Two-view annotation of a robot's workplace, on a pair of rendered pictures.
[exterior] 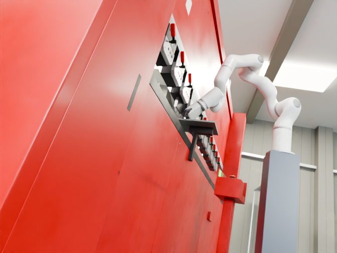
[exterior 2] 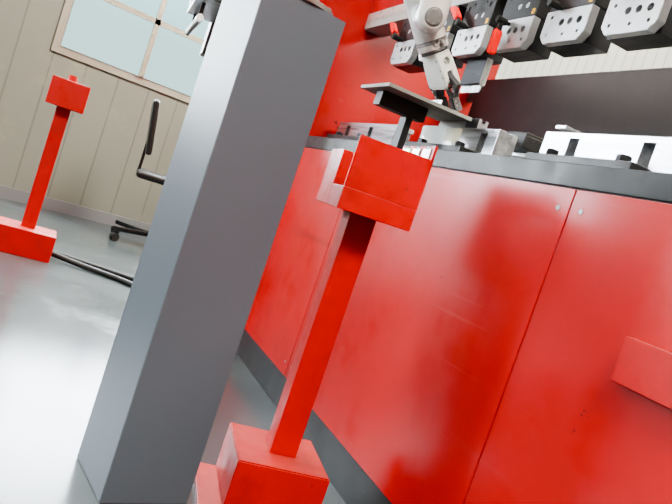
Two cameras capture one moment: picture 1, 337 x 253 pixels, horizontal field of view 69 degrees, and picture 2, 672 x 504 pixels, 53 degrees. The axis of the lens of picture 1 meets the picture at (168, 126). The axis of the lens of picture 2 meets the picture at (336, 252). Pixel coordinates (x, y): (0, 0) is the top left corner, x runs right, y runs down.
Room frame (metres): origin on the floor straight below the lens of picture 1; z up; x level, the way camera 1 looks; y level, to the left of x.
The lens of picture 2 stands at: (2.61, -1.60, 0.67)
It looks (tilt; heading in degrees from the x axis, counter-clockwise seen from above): 4 degrees down; 132
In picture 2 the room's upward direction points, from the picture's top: 19 degrees clockwise
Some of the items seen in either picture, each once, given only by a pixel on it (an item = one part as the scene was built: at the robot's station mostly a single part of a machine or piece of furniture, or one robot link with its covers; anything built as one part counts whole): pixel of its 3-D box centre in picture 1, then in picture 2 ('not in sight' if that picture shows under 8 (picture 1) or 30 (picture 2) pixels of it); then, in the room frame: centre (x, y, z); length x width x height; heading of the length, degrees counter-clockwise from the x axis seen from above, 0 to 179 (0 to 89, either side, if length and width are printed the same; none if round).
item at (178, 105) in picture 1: (178, 106); (474, 76); (1.45, -0.03, 1.13); 0.10 x 0.02 x 0.10; 157
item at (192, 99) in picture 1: (188, 103); (529, 23); (1.61, -0.10, 1.26); 0.15 x 0.09 x 0.17; 157
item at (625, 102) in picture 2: not in sight; (553, 136); (1.44, 0.53, 1.12); 1.13 x 0.02 x 0.44; 157
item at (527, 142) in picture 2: not in sight; (506, 135); (1.52, 0.12, 1.01); 0.26 x 0.12 x 0.05; 67
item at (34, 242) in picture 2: not in sight; (46, 164); (-0.45, -0.27, 0.42); 0.25 x 0.20 x 0.83; 67
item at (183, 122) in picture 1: (195, 126); (415, 102); (1.39, -0.16, 1.00); 0.26 x 0.18 x 0.01; 67
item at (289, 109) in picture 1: (287, 115); not in sight; (1.49, -0.79, 1.30); 0.19 x 0.12 x 0.24; 14
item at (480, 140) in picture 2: not in sight; (461, 147); (1.50, -0.05, 0.92); 0.39 x 0.06 x 0.10; 157
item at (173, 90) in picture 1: (181, 88); (484, 32); (1.43, -0.02, 1.26); 0.15 x 0.09 x 0.17; 157
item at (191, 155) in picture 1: (198, 144); (390, 137); (1.38, -0.20, 0.88); 0.14 x 0.04 x 0.22; 67
